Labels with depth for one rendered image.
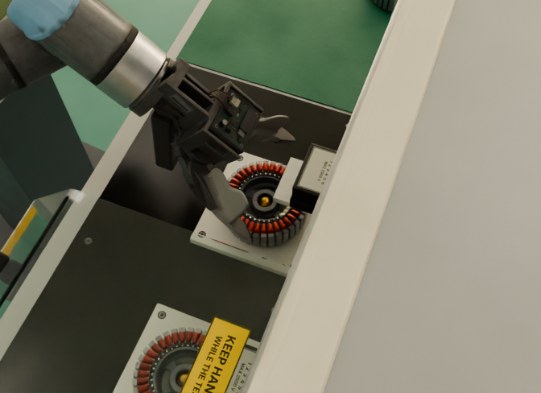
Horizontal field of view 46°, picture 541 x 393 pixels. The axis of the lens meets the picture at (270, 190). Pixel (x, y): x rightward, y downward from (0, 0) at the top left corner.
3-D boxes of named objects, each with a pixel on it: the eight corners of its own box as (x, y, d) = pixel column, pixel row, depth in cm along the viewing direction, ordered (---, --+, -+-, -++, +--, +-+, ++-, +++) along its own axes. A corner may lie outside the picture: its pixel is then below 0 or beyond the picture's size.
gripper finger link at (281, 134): (317, 133, 78) (256, 130, 72) (287, 144, 82) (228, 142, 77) (314, 108, 78) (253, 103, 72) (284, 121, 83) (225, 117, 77)
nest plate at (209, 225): (190, 243, 82) (189, 239, 81) (235, 153, 89) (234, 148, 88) (299, 283, 80) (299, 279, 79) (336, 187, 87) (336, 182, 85)
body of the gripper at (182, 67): (243, 165, 68) (154, 95, 63) (203, 180, 75) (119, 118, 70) (269, 111, 71) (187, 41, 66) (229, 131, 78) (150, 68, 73)
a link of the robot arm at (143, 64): (85, 95, 68) (121, 42, 72) (121, 121, 70) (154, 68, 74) (113, 72, 62) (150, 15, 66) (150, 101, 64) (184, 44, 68)
